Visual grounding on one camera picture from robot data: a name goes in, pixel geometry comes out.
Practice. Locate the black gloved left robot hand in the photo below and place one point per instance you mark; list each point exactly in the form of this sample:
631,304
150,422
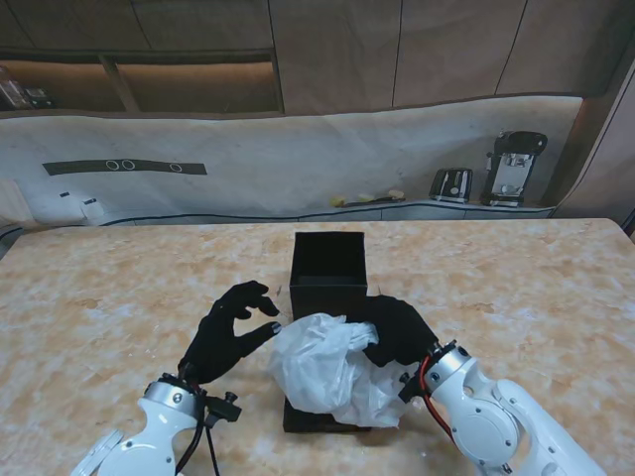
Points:
213,347

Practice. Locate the dark wall strip with rings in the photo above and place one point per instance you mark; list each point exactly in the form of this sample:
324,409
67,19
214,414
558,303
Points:
74,167

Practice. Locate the yellow lemon piece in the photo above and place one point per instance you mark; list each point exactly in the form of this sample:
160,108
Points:
395,193

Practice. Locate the white printed plastic bag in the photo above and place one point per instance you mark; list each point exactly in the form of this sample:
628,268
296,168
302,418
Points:
317,367

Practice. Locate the small black shelf item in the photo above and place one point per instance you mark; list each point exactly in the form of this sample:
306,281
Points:
39,98

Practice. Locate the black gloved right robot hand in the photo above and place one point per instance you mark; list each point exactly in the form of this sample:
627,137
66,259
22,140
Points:
402,332

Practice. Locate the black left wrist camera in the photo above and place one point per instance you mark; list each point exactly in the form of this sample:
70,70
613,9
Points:
225,409

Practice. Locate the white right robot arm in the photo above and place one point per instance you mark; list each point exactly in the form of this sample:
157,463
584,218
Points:
496,421

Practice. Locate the open black gift box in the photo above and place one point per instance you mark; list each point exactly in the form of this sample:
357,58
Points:
327,297

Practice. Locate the dark cutting board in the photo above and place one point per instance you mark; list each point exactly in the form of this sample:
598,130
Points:
379,199

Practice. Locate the black gift box lid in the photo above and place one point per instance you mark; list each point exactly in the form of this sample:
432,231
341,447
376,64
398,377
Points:
307,424

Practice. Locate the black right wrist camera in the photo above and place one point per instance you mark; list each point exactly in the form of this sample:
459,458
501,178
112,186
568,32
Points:
409,389

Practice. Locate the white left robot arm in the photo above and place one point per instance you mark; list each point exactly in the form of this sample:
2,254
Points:
149,436

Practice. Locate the grey kitchen counter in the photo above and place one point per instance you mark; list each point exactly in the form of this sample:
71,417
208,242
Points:
421,210

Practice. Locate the black silver coffee machine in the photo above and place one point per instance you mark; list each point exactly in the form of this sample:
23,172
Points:
511,168

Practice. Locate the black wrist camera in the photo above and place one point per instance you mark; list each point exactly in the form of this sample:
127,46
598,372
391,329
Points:
409,389
225,409

